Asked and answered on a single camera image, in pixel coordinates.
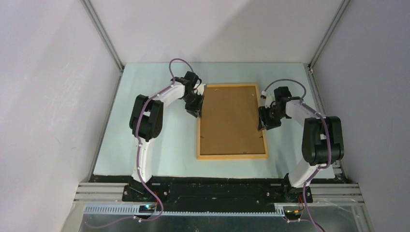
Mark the left aluminium corner post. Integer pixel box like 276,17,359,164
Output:
80,0,125,72

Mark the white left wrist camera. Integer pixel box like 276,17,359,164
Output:
195,84,206,95

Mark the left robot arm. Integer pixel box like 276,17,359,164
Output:
129,71,206,201

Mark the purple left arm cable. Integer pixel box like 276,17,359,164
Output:
134,58,194,223

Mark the brown cardboard backing board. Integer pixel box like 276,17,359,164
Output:
200,86,266,156

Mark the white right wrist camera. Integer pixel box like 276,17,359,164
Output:
261,91,275,108

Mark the right aluminium corner post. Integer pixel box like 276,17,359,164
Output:
308,0,351,70

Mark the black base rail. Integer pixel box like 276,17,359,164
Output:
122,176,313,213

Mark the aluminium corner post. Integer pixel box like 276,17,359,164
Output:
308,0,351,70
80,0,125,72

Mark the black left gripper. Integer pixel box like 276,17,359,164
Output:
182,92,204,118

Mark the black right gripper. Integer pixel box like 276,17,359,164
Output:
258,105,285,131

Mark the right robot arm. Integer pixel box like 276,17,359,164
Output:
258,87,344,202

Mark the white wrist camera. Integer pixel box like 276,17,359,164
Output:
261,91,275,108
195,84,206,95

